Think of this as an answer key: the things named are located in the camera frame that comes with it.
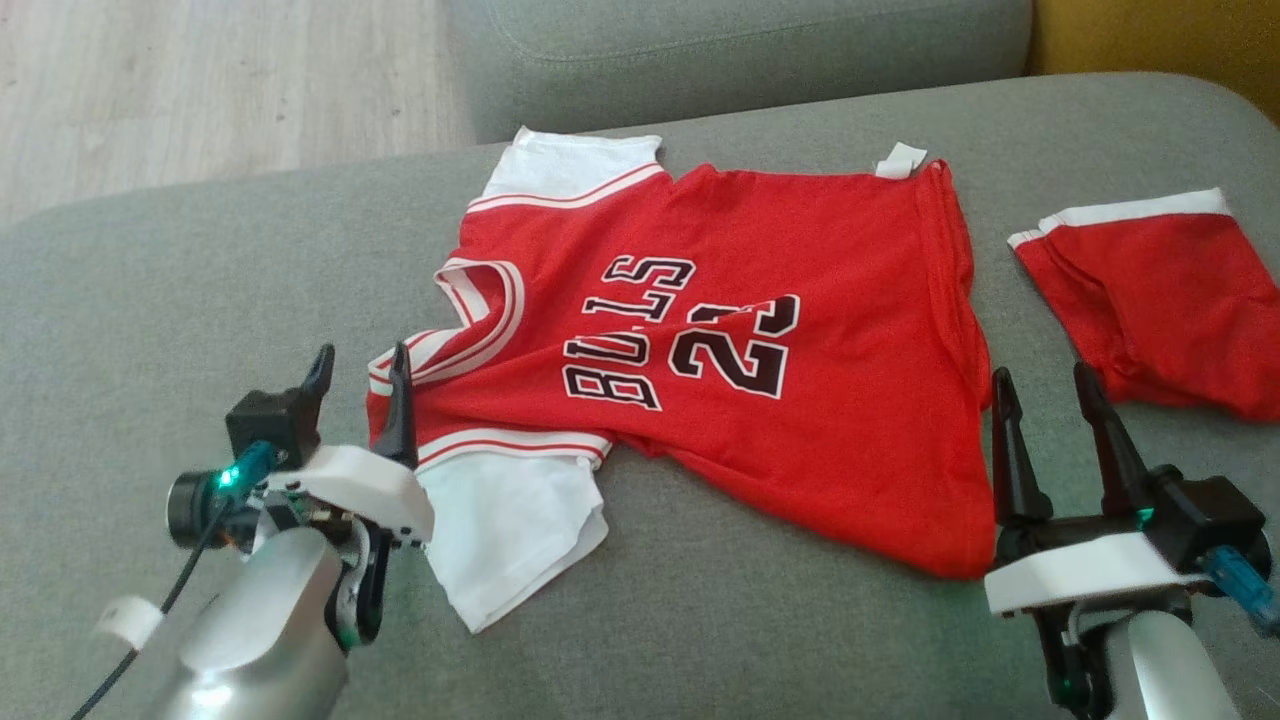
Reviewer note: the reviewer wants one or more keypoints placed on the red white basketball jersey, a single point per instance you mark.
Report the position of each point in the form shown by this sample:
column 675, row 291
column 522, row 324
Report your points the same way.
column 800, row 450

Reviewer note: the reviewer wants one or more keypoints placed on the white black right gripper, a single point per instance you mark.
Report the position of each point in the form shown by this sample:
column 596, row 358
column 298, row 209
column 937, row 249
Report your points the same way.
column 1080, row 565

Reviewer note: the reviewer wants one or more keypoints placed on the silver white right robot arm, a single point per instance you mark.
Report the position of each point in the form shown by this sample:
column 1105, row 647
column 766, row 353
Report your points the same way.
column 1170, row 670

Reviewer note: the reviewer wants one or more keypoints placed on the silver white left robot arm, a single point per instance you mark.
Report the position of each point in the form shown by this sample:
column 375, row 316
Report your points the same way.
column 260, row 630

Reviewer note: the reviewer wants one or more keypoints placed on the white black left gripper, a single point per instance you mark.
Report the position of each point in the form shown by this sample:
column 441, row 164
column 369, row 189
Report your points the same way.
column 360, row 485

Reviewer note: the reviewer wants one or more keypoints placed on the grey-green sofa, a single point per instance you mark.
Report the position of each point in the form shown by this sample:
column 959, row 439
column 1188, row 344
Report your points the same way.
column 200, row 300

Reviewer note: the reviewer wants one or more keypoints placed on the yellow cushion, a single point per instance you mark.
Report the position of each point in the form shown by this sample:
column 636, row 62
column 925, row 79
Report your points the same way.
column 1150, row 40

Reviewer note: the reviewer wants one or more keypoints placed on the grey stitched sofa cushion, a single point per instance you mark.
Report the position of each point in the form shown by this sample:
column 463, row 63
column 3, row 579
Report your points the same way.
column 700, row 60

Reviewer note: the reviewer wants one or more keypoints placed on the red shorts with white stripe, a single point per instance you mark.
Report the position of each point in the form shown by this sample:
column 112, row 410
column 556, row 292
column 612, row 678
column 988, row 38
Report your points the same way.
column 1170, row 300

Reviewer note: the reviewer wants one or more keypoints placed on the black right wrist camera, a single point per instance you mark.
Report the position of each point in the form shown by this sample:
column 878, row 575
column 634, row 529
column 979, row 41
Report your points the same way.
column 1215, row 515

